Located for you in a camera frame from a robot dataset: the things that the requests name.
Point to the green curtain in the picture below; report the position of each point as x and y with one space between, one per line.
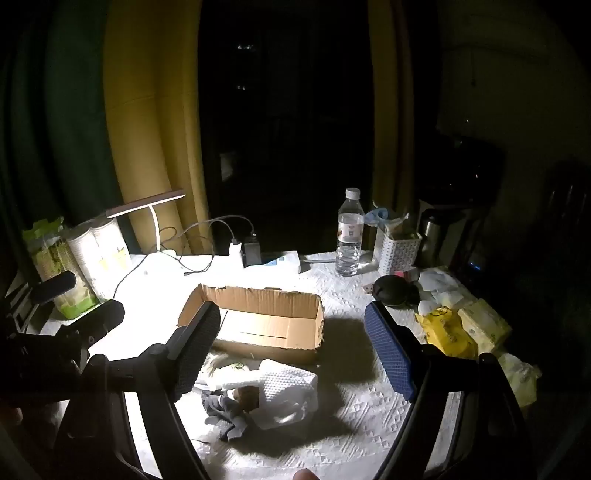
60 115

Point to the white lamp base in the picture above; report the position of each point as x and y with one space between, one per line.
147 203

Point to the white embossed tablecloth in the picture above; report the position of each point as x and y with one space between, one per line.
351 415

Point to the yellow plastic bag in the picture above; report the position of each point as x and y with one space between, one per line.
445 330

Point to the yellow curtain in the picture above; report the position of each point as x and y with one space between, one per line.
388 115
147 115

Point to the cotton swab bag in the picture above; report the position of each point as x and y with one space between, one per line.
286 392

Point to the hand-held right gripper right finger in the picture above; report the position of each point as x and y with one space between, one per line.
388 350

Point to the grey dotted glove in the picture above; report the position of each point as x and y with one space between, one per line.
221 406
238 427

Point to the white plastic bag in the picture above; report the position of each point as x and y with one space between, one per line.
519 376

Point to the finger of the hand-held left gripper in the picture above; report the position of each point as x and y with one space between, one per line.
99 319
55 287

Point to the black round pouch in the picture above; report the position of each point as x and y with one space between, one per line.
392 290

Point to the white charger plug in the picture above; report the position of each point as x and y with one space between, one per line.
236 253

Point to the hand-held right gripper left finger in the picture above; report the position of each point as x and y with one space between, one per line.
194 350

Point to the cardboard box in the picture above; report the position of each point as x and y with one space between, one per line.
277 318

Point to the clear plastic water bottle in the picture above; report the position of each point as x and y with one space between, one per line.
349 235

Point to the blue plastic bag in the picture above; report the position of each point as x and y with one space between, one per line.
378 216

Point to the yellow tissue pack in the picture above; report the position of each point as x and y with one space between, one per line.
485 323

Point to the white crumpled tissues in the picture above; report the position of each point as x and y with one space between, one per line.
441 288

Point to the black power adapter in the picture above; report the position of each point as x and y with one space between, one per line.
252 253

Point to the white blue flat box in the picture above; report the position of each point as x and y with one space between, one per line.
282 263

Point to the green white wipes pack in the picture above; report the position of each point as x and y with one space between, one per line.
231 369

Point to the white paper cup package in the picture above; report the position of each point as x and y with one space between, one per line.
101 254

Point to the green printed package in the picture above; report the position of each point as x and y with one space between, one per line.
51 258

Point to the white perforated basket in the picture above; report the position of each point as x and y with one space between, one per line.
397 251

